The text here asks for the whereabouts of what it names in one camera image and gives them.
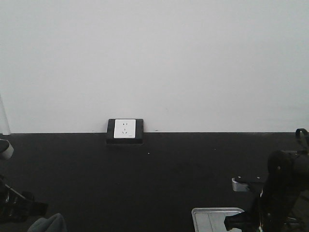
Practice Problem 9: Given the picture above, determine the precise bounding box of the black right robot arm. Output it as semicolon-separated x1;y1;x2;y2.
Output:
224;128;309;232

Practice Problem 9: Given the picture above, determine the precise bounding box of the black socket housing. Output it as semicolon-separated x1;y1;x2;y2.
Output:
106;119;144;145

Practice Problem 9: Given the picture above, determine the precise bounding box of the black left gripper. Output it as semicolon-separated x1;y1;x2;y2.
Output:
0;181;48;222

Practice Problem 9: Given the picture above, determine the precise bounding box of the gray cloth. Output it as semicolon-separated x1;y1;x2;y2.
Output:
28;213;68;232

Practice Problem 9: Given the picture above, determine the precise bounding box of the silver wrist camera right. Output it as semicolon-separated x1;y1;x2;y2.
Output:
231;176;264;192

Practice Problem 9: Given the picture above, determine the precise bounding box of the white wall socket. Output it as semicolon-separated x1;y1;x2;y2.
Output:
113;119;136;139

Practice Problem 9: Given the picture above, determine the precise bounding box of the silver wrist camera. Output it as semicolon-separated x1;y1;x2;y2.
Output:
0;139;14;160
231;176;264;192

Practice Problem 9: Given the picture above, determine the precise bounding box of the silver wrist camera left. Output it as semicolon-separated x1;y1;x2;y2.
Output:
0;139;14;160

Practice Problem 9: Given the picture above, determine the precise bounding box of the metal tray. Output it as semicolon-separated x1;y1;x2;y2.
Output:
191;207;244;232

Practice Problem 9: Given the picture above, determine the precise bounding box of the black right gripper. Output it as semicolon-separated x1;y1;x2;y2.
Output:
224;150;304;232

